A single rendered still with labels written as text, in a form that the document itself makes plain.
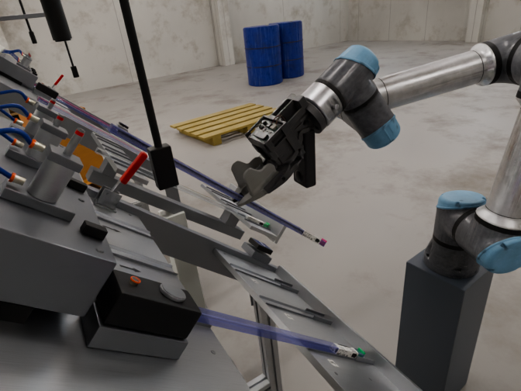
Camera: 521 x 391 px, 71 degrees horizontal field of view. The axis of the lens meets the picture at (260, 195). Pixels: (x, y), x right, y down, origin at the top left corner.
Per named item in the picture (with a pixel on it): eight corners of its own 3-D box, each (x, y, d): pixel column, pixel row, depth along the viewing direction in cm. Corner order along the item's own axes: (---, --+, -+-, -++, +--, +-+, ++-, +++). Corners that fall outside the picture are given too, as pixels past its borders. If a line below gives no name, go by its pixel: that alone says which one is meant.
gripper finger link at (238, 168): (211, 179, 65) (247, 143, 65) (229, 198, 68) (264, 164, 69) (217, 185, 62) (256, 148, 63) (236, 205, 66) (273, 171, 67)
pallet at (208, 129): (253, 110, 518) (252, 102, 512) (294, 121, 452) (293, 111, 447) (170, 133, 455) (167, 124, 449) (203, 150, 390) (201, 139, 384)
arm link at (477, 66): (520, 20, 86) (322, 79, 85) (561, 22, 76) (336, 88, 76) (517, 70, 91) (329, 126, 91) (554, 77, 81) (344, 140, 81)
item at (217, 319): (355, 354, 63) (360, 347, 63) (360, 360, 61) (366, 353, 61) (52, 280, 31) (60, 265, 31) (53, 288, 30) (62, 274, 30)
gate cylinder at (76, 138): (70, 155, 28) (85, 130, 28) (70, 157, 28) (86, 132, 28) (62, 152, 28) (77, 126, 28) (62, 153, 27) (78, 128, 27)
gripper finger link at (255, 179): (221, 188, 61) (257, 149, 63) (240, 209, 65) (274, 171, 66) (230, 194, 59) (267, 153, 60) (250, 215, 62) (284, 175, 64)
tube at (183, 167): (319, 243, 81) (322, 240, 81) (323, 247, 80) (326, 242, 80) (107, 129, 50) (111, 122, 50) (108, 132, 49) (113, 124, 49)
